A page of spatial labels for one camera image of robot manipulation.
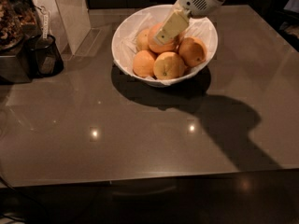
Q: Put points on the black cup with tag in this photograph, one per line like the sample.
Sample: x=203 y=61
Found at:
x=44 y=56

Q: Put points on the white bowl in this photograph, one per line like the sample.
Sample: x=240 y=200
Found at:
x=124 y=38

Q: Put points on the white paper bowl liner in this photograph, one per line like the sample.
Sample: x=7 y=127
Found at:
x=126 y=47

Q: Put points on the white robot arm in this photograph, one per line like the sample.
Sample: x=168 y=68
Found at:
x=178 y=19

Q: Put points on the white paper bag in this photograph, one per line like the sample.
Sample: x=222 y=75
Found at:
x=69 y=22

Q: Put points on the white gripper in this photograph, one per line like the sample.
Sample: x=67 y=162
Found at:
x=178 y=18

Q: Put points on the orange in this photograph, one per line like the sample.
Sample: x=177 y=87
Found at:
x=142 y=40
x=192 y=50
x=158 y=48
x=143 y=63
x=168 y=65

